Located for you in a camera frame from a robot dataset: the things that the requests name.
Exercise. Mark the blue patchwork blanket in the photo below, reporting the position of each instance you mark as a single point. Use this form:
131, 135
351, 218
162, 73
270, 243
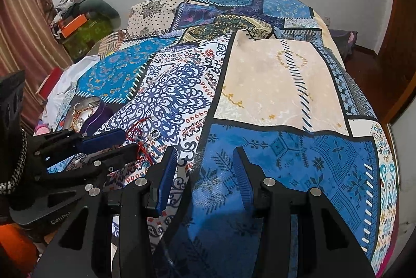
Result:
276, 86

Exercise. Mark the striped beige bedsheet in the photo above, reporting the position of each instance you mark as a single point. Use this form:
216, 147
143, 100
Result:
110, 41

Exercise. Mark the pile of clothes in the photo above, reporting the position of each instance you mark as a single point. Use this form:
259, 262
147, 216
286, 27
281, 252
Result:
70, 1

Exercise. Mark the striped brown curtain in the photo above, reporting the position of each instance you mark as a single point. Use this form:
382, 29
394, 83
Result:
22, 21

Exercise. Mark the white cloth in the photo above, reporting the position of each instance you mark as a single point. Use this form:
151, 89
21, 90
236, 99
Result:
65, 79

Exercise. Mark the red box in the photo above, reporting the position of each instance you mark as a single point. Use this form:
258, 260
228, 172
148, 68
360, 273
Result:
48, 83

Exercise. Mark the purple heart-shaped tin box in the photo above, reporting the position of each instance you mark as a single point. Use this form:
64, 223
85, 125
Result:
97, 117

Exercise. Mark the wooden wardrobe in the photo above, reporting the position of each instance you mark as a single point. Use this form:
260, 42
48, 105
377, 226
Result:
401, 53

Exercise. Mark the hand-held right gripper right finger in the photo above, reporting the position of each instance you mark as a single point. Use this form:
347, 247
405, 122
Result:
242, 174

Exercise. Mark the pink object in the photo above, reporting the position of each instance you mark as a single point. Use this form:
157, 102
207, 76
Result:
42, 128

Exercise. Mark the orange object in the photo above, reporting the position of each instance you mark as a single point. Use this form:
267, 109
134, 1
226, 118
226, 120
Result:
16, 248

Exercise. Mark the wall socket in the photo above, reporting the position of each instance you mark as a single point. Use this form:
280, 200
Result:
327, 20

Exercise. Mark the orange box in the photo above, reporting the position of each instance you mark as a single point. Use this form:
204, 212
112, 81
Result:
73, 26

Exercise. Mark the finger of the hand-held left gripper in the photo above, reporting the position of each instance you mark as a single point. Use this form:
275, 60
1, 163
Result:
100, 139
113, 156

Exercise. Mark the dark bag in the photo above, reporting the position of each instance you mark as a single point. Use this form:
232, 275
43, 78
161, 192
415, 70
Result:
344, 39

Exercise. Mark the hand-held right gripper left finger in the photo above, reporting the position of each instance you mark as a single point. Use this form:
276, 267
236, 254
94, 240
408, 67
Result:
165, 177

